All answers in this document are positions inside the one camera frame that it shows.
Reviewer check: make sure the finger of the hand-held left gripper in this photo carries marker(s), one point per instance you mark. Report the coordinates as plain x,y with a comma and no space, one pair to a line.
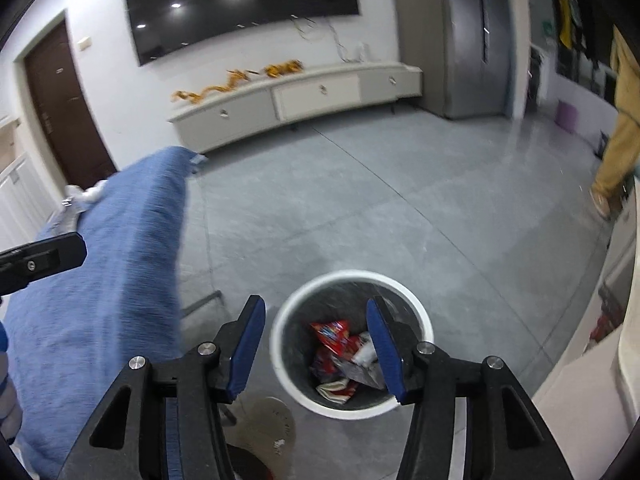
45,260

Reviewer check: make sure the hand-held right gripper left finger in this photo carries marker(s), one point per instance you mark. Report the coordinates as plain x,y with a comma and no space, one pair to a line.
247,350

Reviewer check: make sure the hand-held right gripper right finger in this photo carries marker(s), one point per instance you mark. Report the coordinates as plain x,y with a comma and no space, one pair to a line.
385,355

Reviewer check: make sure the silver foil bag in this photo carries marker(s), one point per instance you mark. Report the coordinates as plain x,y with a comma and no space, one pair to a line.
362,374

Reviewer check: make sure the red snack wrapper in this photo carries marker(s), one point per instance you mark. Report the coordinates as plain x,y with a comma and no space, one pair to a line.
332,335

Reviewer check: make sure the red and white packet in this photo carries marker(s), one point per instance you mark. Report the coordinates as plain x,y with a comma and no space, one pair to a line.
335,390

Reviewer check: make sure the purple wrapper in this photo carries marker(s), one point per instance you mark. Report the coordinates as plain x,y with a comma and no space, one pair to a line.
320,366

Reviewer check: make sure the white rimmed trash bin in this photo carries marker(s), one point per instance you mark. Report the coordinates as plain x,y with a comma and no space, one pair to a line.
350,276

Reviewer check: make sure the person's left forearm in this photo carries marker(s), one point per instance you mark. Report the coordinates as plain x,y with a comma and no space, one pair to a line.
6,385

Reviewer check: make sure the white wardrobe cabinet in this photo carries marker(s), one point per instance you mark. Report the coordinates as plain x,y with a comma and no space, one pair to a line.
20,195

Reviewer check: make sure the blue blanket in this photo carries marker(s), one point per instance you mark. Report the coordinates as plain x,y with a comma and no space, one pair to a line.
100,310

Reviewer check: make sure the white plastic bag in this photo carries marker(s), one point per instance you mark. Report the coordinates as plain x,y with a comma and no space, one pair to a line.
87,195

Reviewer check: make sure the dark brown door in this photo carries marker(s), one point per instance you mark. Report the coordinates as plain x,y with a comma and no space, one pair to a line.
65,110

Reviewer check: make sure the white counter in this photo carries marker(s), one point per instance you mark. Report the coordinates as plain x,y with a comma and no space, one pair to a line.
590,400

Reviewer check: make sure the long golden dragon figurine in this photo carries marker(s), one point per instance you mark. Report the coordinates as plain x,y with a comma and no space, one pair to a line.
210,91

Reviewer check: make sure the white television cabinet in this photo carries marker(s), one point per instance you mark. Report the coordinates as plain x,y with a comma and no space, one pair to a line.
315,95

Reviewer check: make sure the purple waste bin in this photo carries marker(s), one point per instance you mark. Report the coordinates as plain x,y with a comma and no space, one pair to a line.
566,117

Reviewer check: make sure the silver refrigerator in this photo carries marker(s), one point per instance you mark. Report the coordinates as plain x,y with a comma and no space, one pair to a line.
465,40

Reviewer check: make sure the yellow hanging garment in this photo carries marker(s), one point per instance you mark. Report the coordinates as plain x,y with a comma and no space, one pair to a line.
565,20

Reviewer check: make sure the wall light switch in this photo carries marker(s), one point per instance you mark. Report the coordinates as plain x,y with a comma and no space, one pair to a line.
85,43

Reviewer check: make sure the black wall television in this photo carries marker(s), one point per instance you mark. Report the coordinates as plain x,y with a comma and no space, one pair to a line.
240,5

